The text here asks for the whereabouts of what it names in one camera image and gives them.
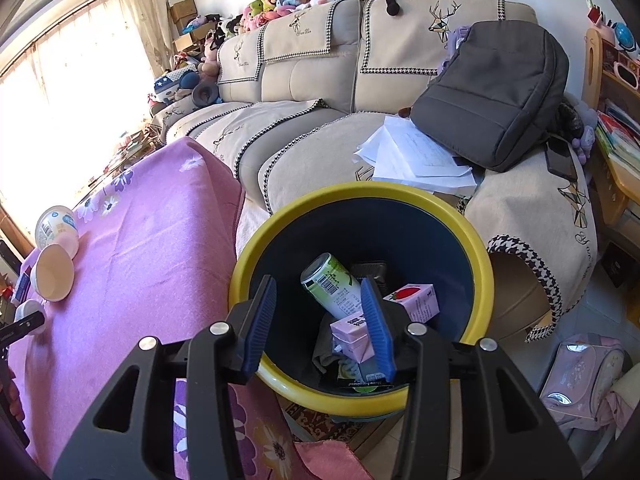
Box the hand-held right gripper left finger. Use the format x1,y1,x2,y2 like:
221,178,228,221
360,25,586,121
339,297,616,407
52,275,278,480

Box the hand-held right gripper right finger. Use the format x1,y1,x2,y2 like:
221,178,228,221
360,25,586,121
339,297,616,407
360,276,583,480

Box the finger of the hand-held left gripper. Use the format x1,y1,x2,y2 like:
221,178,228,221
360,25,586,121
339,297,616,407
0,311,45,353

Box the pink drink carton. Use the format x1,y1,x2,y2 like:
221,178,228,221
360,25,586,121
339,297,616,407
330,312,376,363

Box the pink strawberry carton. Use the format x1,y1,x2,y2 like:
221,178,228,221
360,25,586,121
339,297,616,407
382,282,440,325

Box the grey tissue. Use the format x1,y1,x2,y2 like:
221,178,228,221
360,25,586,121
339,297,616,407
312,330,351,376

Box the green snack packet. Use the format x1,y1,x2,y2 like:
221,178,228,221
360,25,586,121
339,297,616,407
320,357,401,392

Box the green drink can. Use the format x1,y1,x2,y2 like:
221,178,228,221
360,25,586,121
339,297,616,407
300,252,363,320

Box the yellow rimmed blue bin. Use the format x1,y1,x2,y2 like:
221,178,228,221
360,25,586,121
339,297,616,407
228,182,496,418

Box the small white cup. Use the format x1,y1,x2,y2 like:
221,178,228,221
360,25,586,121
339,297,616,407
14,299,43,336

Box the peach bowl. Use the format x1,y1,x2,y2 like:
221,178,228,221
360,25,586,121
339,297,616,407
32,244,76,303

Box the white cup blue label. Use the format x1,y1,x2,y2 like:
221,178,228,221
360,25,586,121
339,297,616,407
34,205,81,258

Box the pink floral blanket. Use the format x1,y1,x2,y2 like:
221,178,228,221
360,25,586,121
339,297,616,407
7,136,371,480

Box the white paper sheets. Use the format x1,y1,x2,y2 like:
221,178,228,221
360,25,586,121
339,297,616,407
352,115,478,193

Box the pink school bag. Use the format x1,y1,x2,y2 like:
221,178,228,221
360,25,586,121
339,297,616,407
540,332,633,431

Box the black phone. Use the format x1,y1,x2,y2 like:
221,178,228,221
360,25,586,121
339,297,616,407
545,136,578,181

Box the beige sofa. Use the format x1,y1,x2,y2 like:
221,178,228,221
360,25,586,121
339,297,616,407
150,0,598,343

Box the grey backpack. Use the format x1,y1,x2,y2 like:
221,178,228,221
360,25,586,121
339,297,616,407
409,21,571,171

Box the wooden bookshelf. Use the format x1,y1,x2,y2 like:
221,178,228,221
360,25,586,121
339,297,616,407
582,27,640,246

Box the purple plush toy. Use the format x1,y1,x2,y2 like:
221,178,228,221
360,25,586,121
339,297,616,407
567,102,599,163

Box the pile of plush toys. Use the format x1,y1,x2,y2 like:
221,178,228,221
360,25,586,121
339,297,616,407
150,0,336,111

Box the row of books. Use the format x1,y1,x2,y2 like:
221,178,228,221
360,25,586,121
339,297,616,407
597,100,640,171

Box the cardboard boxes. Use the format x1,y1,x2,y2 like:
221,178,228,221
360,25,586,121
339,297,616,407
170,0,217,54

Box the blue globe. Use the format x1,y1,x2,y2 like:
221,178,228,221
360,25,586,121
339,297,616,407
612,22,640,54

